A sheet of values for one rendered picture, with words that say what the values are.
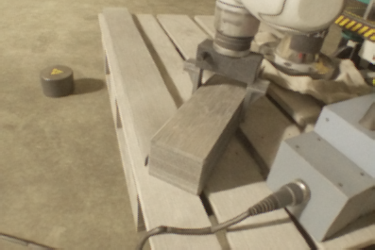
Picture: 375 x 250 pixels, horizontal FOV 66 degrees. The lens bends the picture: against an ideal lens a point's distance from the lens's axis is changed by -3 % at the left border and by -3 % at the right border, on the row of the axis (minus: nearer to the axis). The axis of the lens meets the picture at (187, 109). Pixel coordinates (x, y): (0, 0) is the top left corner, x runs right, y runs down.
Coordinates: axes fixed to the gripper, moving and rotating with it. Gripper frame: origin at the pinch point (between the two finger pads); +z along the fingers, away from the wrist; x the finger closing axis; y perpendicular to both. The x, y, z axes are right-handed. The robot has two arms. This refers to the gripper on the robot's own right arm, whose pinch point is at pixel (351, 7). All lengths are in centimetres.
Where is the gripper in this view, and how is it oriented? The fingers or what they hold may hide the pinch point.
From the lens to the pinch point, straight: 114.2
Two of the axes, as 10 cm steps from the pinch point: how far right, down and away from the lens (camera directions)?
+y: 9.1, -1.4, 4.0
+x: -4.0, -5.5, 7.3
